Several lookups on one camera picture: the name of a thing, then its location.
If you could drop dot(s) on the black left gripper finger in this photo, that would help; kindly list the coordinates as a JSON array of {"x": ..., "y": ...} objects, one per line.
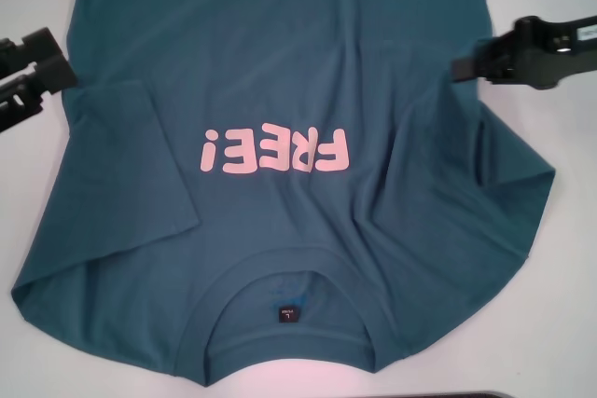
[
  {"x": 58, "y": 74},
  {"x": 44, "y": 46}
]

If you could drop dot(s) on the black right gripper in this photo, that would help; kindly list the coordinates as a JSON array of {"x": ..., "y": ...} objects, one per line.
[{"x": 545, "y": 58}]

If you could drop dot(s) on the blue t-shirt with pink print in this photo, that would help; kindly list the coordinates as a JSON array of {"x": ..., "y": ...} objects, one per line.
[{"x": 280, "y": 230}]

